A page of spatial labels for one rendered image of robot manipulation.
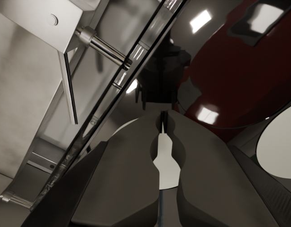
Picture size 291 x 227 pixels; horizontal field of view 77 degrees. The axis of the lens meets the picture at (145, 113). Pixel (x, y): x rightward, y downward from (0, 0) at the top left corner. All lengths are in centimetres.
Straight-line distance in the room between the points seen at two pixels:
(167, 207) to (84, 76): 20
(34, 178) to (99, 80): 21
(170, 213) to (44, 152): 20
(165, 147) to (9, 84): 16
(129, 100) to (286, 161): 17
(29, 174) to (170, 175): 25
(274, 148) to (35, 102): 24
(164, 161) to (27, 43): 17
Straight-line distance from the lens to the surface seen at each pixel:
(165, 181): 22
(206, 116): 17
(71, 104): 18
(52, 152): 32
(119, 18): 22
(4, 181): 31
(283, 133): 21
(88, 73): 24
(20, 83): 21
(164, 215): 28
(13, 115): 24
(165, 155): 19
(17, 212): 35
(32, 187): 36
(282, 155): 23
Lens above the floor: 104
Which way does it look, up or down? 60 degrees down
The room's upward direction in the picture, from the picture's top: 175 degrees counter-clockwise
